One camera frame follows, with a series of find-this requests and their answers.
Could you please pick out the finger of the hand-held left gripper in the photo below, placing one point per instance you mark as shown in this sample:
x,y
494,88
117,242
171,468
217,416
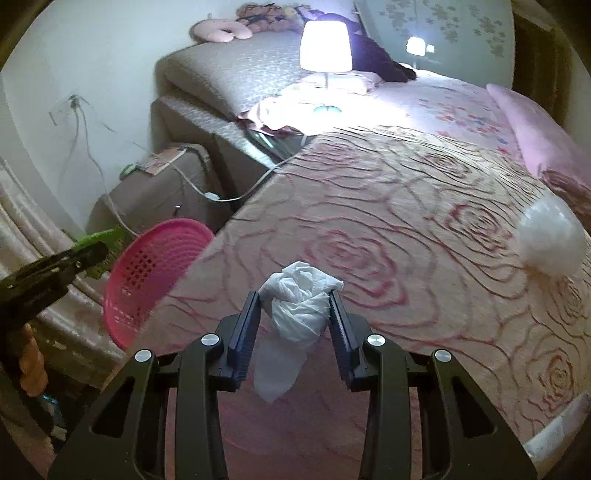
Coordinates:
x,y
51,270

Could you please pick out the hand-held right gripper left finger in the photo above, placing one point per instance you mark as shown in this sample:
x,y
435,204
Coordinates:
x,y
244,344

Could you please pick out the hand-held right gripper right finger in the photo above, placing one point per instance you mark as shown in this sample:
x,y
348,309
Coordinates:
x,y
340,341

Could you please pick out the white plastic bag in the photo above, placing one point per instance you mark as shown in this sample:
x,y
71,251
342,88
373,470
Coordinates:
x,y
295,314

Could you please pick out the pink plastic basket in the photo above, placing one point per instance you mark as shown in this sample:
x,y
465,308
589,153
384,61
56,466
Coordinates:
x,y
152,258

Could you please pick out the person's left hand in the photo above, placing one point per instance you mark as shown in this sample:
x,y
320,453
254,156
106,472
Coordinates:
x,y
33,369

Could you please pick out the beige patterned cloth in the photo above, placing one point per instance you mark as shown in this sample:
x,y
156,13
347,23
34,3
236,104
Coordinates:
x,y
27,212

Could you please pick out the brown nightstand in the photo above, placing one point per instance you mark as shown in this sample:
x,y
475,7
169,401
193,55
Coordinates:
x,y
152,198

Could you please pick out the rose pattern blanket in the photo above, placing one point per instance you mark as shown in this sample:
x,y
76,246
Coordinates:
x,y
392,207

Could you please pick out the white power adapter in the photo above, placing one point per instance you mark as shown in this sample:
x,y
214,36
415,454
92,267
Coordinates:
x,y
211,196

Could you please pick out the pink booklet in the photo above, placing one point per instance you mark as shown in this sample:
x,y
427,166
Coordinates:
x,y
159,162

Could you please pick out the clear crumpled plastic bag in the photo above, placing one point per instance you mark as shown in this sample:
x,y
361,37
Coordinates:
x,y
549,235

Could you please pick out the pink floral bedsheet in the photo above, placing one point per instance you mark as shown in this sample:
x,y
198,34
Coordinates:
x,y
438,106

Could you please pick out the beige padded headboard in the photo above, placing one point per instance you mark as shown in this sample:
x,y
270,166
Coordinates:
x,y
221,69

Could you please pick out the dark clothing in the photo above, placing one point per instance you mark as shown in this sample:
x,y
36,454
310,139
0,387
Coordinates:
x,y
374,55

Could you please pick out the pink neck pillow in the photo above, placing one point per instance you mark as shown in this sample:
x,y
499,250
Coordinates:
x,y
217,30

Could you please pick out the glowing table lamp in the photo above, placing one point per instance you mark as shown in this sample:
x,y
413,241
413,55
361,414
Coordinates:
x,y
325,46

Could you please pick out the stuffed toys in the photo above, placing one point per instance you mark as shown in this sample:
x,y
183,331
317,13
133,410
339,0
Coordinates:
x,y
268,16

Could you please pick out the floral wardrobe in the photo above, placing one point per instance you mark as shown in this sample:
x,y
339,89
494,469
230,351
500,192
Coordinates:
x,y
448,27

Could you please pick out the dark wooden door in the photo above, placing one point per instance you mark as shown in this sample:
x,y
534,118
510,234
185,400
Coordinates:
x,y
540,60

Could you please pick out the wall socket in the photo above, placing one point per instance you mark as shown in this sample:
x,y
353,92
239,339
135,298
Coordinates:
x,y
64,108

